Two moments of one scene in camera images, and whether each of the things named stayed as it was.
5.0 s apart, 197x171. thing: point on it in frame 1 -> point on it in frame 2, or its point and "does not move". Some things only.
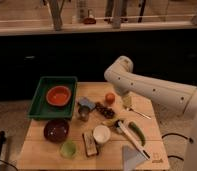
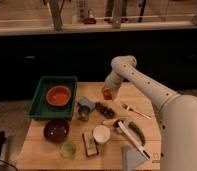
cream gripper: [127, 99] -> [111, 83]
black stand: [2, 139] does not move
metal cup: [83, 112] does not move
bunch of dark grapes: [107, 112] does not move
